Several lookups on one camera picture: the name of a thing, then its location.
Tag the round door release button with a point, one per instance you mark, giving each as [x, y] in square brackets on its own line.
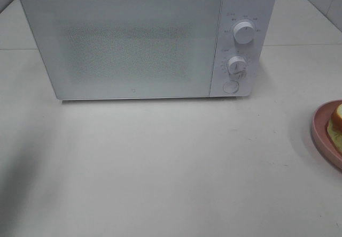
[231, 87]

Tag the white timer knob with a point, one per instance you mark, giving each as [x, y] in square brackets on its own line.
[237, 65]

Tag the white microwave door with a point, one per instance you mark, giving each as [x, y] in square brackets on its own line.
[126, 49]

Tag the pink round plate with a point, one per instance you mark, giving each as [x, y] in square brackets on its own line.
[320, 136]

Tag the sandwich with lettuce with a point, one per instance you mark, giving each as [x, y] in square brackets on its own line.
[334, 128]

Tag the white microwave oven body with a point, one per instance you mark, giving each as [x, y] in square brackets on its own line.
[245, 4]

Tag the upper white power knob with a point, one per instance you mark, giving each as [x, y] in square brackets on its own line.
[243, 31]

